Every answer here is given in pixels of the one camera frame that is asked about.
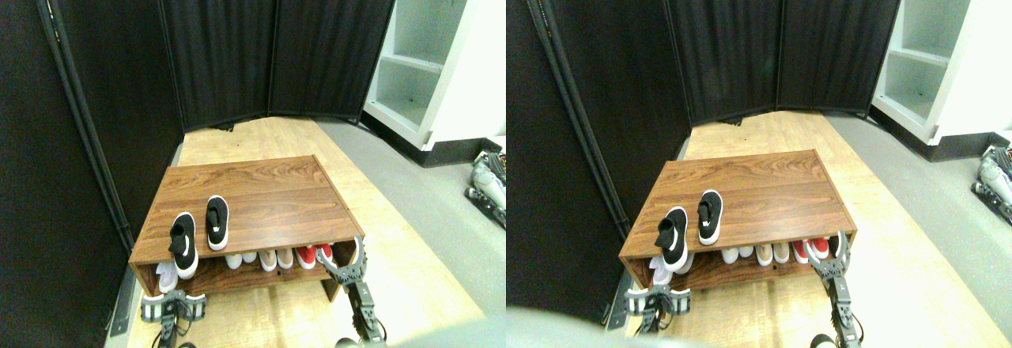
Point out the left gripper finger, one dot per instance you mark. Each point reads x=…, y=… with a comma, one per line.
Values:
x=637, y=302
x=195, y=307
x=152, y=308
x=681, y=302

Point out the white shoe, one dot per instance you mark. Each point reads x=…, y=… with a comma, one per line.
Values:
x=745, y=251
x=233, y=260
x=658, y=270
x=166, y=278
x=249, y=257
x=729, y=255

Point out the beige shoe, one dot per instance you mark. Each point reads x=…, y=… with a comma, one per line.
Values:
x=285, y=257
x=267, y=259
x=764, y=254
x=781, y=251

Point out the white shelf unit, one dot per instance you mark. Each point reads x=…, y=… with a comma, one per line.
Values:
x=478, y=63
x=980, y=55

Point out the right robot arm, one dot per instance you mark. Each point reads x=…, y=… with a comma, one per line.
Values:
x=368, y=320
x=847, y=316

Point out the brown shoe rack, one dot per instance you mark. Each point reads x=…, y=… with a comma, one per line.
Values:
x=273, y=194
x=763, y=190

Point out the black shoe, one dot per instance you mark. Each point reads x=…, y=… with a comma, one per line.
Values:
x=184, y=245
x=218, y=223
x=710, y=217
x=674, y=240

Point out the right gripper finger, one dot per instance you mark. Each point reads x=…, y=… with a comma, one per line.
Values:
x=362, y=257
x=847, y=251
x=327, y=266
x=816, y=257

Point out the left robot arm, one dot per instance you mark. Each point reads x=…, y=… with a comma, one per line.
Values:
x=655, y=331
x=170, y=340

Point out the black curtain stand pole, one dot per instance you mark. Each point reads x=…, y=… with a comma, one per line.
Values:
x=71, y=71
x=564, y=71

